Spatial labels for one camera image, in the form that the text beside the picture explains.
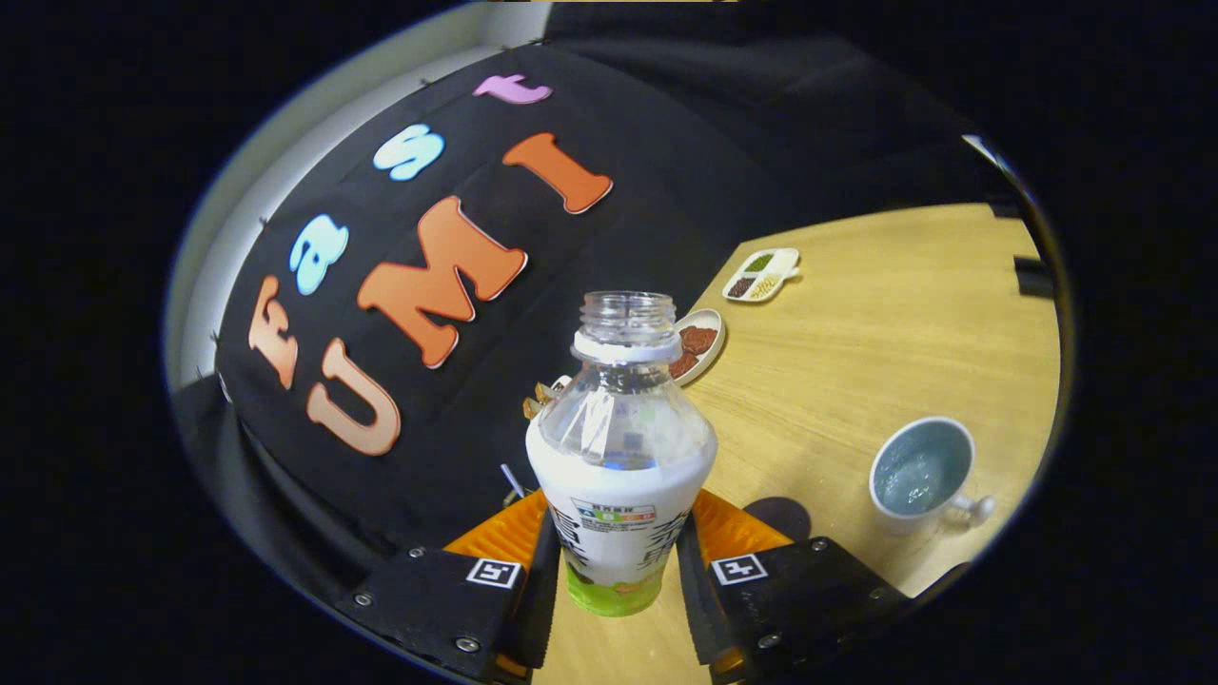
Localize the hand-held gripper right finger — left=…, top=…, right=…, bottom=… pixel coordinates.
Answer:
left=673, top=487, right=910, bottom=681

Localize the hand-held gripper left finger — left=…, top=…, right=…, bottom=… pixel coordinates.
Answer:
left=335, top=490, right=560, bottom=681

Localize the clear bottle with white label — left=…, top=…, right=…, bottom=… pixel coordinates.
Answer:
left=525, top=291, right=719, bottom=617

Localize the dark brown round coaster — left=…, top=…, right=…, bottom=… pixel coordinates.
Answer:
left=744, top=497, right=813, bottom=543

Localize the white cup with blue inside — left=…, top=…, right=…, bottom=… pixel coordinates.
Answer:
left=869, top=416, right=996, bottom=537

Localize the clear juice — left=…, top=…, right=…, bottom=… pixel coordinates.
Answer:
left=875, top=445, right=960, bottom=515

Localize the white holder with sticks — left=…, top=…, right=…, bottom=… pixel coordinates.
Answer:
left=522, top=375, right=574, bottom=421

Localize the white plate with brown food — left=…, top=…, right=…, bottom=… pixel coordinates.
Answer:
left=666, top=308, right=726, bottom=387

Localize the wooden table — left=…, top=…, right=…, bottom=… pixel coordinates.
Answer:
left=533, top=203, right=1060, bottom=685

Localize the white divided snack tray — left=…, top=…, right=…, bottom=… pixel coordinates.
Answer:
left=721, top=247, right=801, bottom=303

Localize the black backdrop cloth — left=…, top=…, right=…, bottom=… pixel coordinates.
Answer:
left=171, top=5, right=1024, bottom=610

